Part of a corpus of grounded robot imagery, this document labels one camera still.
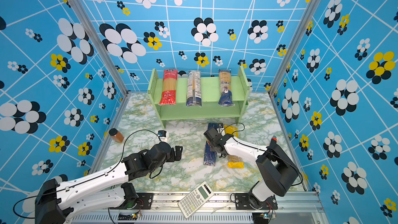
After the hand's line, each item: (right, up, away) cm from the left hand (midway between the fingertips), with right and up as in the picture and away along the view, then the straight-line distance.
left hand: (178, 148), depth 78 cm
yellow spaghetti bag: (+30, -9, +5) cm, 31 cm away
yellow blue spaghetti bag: (+24, +26, -2) cm, 36 cm away
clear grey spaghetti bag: (+8, +31, +2) cm, 32 cm away
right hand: (+24, -1, +12) cm, 27 cm away
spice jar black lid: (-40, +7, +11) cm, 42 cm away
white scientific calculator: (+9, -23, -4) cm, 26 cm away
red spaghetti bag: (-5, +32, +3) cm, 32 cm away
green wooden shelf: (+17, +20, +16) cm, 31 cm away
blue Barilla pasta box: (+17, -6, +6) cm, 19 cm away
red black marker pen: (+56, +1, +16) cm, 58 cm away
